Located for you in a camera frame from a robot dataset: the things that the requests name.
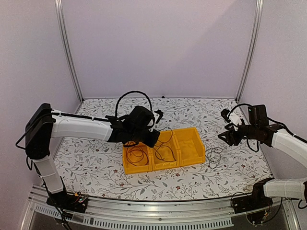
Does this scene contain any aluminium frame post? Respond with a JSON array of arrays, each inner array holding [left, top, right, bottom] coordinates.
[[236, 0, 263, 102], [54, 0, 84, 102]]

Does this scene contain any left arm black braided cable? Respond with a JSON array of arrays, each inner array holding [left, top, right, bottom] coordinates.
[[116, 90, 153, 120]]

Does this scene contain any right yellow plastic bin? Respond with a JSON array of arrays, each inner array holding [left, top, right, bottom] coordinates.
[[174, 127, 205, 167]]

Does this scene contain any red cable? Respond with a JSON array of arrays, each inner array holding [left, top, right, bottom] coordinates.
[[126, 141, 150, 166], [153, 126, 177, 162]]

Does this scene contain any yellow plastic bin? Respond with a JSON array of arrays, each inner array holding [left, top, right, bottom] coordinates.
[[151, 130, 179, 171], [174, 127, 205, 167], [122, 143, 153, 174]]

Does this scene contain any left aluminium frame post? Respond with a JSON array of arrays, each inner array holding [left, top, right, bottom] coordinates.
[[54, 0, 84, 102]]

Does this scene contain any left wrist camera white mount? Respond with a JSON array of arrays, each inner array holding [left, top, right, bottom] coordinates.
[[148, 110, 164, 132]]

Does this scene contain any floral patterned table mat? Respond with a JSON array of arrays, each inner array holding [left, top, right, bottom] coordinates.
[[55, 98, 272, 201]]

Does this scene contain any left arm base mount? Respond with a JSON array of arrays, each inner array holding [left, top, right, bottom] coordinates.
[[47, 191, 89, 213]]

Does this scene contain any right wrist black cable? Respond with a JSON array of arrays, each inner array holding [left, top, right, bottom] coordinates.
[[230, 103, 261, 152]]

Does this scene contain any left yellow plastic bin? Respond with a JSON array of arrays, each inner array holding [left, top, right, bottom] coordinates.
[[122, 143, 153, 174]]

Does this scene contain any right aluminium frame post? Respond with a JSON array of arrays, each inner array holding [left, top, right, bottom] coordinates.
[[236, 0, 263, 102]]

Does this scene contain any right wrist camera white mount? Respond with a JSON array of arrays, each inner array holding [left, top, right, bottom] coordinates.
[[221, 109, 243, 127]]

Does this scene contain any front aluminium rail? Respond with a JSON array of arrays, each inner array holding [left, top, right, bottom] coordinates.
[[21, 185, 304, 230]]

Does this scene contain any green cable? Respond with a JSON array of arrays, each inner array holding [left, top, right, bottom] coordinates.
[[206, 147, 225, 166]]

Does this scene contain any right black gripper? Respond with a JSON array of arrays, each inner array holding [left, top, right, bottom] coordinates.
[[218, 123, 259, 146]]

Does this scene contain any middle yellow plastic bin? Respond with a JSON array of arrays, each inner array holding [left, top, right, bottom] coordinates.
[[151, 130, 179, 171]]

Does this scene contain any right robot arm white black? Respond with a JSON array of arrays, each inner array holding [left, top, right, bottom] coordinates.
[[218, 104, 307, 209]]

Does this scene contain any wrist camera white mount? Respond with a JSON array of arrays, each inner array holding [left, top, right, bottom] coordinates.
[[221, 109, 243, 127], [148, 110, 164, 132]]

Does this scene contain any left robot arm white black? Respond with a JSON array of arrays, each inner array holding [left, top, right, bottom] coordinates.
[[15, 103, 163, 208]]

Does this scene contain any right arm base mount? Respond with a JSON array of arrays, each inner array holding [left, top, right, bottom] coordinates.
[[230, 192, 273, 214]]

